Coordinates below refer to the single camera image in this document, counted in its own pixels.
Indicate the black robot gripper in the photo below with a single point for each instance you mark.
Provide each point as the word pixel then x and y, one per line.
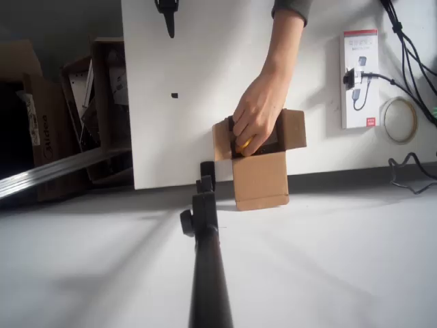
pixel 169 17

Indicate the yellow rubber duck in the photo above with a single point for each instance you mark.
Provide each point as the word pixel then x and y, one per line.
pixel 245 145

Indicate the person's forearm grey sleeve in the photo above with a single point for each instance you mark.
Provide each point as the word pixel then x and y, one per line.
pixel 283 44

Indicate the plain brown cardboard box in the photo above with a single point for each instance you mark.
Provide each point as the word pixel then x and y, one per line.
pixel 18 61

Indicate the brown Midea cardboard box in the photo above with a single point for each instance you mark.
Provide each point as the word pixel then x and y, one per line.
pixel 51 136

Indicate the open cardboard box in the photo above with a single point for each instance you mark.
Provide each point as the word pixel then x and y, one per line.
pixel 259 177

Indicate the flat white red product box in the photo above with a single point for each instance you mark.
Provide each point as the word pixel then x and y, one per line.
pixel 367 112

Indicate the person's bare hand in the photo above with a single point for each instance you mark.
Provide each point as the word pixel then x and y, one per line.
pixel 263 109

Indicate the white perforated metal plate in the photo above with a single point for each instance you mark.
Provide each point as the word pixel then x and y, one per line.
pixel 80 83

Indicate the aluminium extrusion bar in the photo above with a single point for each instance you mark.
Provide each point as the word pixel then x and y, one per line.
pixel 51 171

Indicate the clear tape roll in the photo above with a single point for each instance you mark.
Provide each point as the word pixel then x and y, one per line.
pixel 411 118

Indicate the green terminal connector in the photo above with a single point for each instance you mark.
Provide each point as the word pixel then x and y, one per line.
pixel 434 112

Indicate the small black usb camera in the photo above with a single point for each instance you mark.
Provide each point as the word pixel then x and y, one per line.
pixel 349 79

